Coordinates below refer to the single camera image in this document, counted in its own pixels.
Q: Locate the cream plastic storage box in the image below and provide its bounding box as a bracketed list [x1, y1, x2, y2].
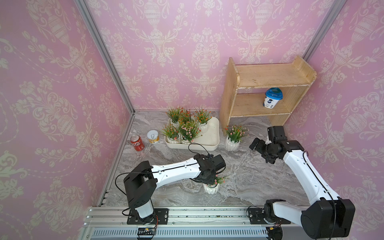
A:
[163, 117, 220, 152]

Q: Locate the wooden two-tier shelf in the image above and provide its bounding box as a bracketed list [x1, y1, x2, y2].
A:
[220, 56, 317, 129]

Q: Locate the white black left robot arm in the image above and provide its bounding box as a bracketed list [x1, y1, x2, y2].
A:
[122, 154, 226, 224]

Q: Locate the blue lid white tub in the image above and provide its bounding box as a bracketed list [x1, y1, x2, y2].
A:
[263, 88, 283, 109]

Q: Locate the orange flower plant white pot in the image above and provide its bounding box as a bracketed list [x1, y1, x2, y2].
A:
[167, 107, 183, 128]

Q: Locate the red flower plant white pot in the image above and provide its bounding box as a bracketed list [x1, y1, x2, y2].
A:
[179, 108, 194, 124]

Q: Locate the red cola can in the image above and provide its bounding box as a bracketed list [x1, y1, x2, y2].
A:
[130, 135, 145, 152]

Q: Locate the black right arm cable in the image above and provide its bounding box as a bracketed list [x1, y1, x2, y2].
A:
[302, 149, 338, 240]

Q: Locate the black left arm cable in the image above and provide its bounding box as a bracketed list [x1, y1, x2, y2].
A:
[114, 142, 211, 217]

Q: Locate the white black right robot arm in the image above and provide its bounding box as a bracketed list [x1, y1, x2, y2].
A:
[250, 138, 356, 239]

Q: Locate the white yellow tin can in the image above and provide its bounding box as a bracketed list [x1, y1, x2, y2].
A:
[147, 130, 159, 144]

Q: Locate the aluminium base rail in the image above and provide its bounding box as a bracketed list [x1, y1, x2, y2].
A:
[78, 206, 309, 240]

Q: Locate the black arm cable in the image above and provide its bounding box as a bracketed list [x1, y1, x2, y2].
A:
[302, 149, 338, 240]
[114, 142, 211, 217]

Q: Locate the tall pink flower plant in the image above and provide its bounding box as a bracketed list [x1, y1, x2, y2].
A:
[179, 120, 202, 144]

